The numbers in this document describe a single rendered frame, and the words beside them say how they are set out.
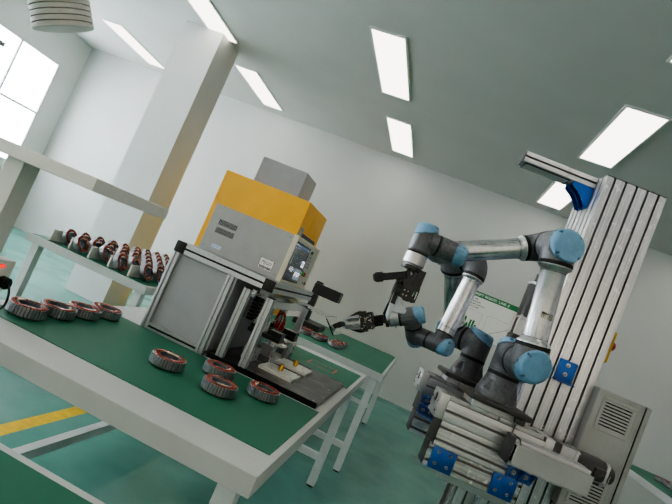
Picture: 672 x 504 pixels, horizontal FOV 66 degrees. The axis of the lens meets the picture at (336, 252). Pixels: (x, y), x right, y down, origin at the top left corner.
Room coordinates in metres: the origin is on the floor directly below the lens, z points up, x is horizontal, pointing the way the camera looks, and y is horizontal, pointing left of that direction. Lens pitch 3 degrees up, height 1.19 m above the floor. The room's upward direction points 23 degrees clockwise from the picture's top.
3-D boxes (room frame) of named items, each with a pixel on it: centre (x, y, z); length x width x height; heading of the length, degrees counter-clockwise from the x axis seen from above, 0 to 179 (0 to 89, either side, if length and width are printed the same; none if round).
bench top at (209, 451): (2.31, 0.23, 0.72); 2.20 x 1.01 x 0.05; 168
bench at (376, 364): (4.62, -0.30, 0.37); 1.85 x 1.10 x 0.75; 168
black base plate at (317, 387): (2.26, 0.01, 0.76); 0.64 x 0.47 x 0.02; 168
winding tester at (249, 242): (2.34, 0.31, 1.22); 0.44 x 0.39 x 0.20; 168
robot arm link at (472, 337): (2.39, -0.77, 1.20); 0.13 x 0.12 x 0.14; 49
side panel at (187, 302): (2.02, 0.45, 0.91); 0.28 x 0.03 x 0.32; 78
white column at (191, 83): (5.88, 2.30, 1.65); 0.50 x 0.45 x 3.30; 78
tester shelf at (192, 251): (2.32, 0.31, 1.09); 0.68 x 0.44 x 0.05; 168
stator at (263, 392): (1.75, 0.04, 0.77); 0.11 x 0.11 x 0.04
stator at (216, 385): (1.60, 0.17, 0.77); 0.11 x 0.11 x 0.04
